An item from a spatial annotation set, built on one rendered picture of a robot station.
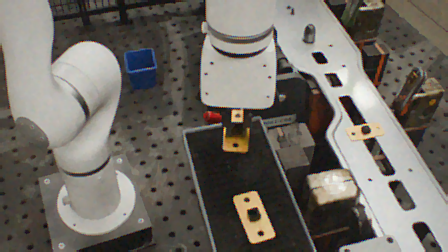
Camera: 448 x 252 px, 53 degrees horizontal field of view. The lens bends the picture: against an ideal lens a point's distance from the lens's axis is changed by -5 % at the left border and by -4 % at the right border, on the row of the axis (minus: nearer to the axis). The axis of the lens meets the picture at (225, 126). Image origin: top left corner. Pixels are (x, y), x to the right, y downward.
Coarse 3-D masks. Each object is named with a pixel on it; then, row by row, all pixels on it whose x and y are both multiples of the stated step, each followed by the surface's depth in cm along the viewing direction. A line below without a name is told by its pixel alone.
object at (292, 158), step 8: (280, 152) 84; (288, 152) 84; (296, 152) 84; (280, 160) 84; (288, 160) 83; (296, 160) 83; (304, 160) 83; (288, 168) 82; (296, 168) 83; (304, 168) 83; (288, 176) 84; (296, 176) 84; (304, 176) 85; (296, 184) 87; (296, 192) 89; (296, 200) 92
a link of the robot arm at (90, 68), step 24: (72, 48) 86; (96, 48) 86; (72, 72) 81; (96, 72) 83; (96, 96) 84; (96, 120) 92; (72, 144) 91; (96, 144) 92; (72, 168) 92; (96, 168) 94
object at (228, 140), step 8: (232, 112) 75; (240, 112) 75; (232, 120) 74; (240, 120) 74; (224, 128) 72; (232, 128) 71; (240, 128) 71; (248, 128) 72; (224, 136) 71; (232, 136) 71; (240, 136) 71; (248, 136) 71; (224, 144) 70; (232, 144) 70; (240, 144) 70; (248, 144) 70
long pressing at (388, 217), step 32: (288, 0) 136; (320, 0) 137; (288, 32) 125; (320, 32) 125; (320, 64) 116; (352, 64) 116; (352, 96) 108; (384, 128) 102; (352, 160) 96; (416, 160) 95; (384, 192) 90; (416, 192) 90; (384, 224) 85
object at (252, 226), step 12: (252, 192) 71; (240, 204) 69; (252, 204) 69; (240, 216) 68; (252, 216) 67; (264, 216) 68; (252, 228) 67; (264, 228) 67; (252, 240) 65; (264, 240) 65
